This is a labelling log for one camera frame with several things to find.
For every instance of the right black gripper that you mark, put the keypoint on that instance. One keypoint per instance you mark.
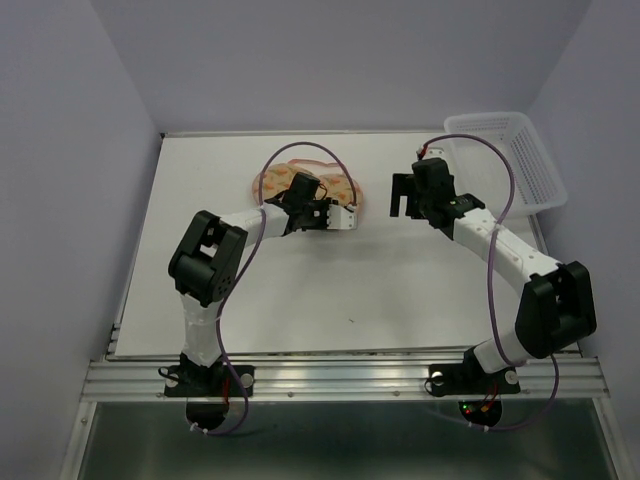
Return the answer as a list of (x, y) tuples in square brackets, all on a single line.
[(403, 184)]

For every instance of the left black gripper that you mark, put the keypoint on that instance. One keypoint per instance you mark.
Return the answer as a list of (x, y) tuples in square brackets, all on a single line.
[(322, 225)]

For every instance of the pink patterned laundry bag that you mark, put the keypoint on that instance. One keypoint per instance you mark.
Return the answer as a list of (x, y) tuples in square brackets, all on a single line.
[(334, 182)]

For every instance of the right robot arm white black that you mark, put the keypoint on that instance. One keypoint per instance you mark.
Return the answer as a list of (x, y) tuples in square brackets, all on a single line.
[(556, 307)]

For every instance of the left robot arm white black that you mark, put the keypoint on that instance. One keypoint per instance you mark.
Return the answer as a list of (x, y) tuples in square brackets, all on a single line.
[(206, 267)]

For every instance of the white plastic basket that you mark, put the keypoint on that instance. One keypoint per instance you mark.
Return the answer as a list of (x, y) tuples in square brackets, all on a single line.
[(518, 163)]

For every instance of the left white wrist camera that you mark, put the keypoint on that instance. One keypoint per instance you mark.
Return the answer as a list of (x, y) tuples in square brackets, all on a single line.
[(341, 218)]

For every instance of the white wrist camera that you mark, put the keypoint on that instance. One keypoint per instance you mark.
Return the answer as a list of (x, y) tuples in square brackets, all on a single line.
[(341, 218), (430, 152)]

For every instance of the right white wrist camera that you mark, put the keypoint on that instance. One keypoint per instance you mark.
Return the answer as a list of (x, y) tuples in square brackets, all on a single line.
[(430, 152)]

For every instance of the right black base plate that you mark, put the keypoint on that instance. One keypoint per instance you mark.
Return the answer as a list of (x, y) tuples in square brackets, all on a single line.
[(453, 380)]

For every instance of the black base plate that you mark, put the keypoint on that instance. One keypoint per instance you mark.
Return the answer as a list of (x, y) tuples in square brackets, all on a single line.
[(453, 380), (199, 382)]

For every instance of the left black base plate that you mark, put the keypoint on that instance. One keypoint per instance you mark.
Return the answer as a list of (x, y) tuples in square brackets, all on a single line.
[(199, 382)]

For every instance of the aluminium mounting rail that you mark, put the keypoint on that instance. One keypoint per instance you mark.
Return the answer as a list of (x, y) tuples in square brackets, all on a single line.
[(342, 378)]

